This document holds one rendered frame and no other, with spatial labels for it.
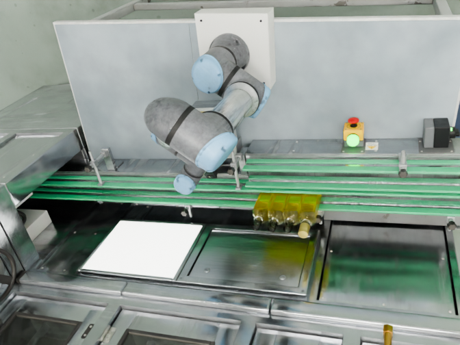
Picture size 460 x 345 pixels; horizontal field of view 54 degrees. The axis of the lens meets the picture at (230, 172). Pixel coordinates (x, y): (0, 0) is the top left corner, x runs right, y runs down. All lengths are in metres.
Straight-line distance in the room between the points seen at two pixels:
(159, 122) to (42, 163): 1.05
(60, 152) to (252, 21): 1.06
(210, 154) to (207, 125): 0.07
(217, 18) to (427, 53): 0.72
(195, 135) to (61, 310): 0.98
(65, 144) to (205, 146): 1.20
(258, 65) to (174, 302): 0.88
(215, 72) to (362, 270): 0.84
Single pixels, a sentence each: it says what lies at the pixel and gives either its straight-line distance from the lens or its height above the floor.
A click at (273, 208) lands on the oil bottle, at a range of 1.65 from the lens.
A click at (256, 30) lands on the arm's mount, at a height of 0.84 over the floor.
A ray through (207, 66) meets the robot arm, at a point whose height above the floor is 1.06.
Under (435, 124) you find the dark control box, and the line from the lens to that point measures 1.71.
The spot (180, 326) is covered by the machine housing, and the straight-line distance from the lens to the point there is 1.58.
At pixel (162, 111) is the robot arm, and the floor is 1.45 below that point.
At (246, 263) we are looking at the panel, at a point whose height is 1.19.
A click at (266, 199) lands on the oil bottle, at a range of 1.70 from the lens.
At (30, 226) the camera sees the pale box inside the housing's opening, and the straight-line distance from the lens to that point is 2.22.
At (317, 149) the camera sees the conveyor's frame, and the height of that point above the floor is 0.84.
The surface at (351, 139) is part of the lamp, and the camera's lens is 1.69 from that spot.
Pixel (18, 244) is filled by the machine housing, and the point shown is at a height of 1.31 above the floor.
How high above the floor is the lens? 2.35
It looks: 53 degrees down
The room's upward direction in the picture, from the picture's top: 151 degrees counter-clockwise
